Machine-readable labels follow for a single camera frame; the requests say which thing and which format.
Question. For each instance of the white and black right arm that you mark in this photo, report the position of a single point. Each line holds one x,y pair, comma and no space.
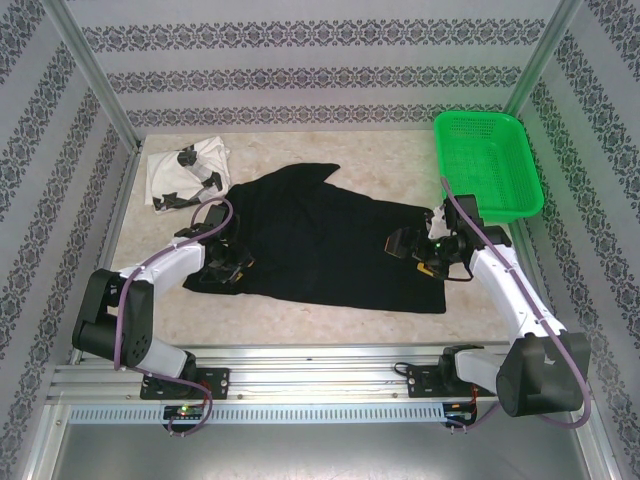
505,290

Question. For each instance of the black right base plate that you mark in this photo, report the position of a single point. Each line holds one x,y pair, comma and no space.
422,380

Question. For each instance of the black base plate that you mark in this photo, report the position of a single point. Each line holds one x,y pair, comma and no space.
422,380
217,382

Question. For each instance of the controller board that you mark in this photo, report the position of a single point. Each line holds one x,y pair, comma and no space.
182,411
460,410

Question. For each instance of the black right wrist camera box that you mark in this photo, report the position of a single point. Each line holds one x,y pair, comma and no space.
465,210

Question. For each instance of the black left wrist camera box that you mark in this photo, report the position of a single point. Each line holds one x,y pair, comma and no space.
217,217

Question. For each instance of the green plastic basket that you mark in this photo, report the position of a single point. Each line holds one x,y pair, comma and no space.
490,170

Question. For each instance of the aluminium mounting rail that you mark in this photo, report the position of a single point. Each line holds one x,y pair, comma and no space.
310,375

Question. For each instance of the white t-shirt with black print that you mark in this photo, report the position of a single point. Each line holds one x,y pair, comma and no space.
170,170

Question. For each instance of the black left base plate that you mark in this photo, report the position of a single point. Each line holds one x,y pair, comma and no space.
217,382

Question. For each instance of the right controller board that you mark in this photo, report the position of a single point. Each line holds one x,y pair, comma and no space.
460,410

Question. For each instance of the left controller board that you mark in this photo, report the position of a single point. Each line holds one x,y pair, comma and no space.
182,411

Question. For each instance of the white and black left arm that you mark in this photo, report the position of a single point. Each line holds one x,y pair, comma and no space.
170,262

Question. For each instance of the aluminium frame post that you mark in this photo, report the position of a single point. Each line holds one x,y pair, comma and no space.
540,55
95,75

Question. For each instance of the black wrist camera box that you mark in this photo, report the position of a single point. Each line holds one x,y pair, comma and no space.
465,210
217,217

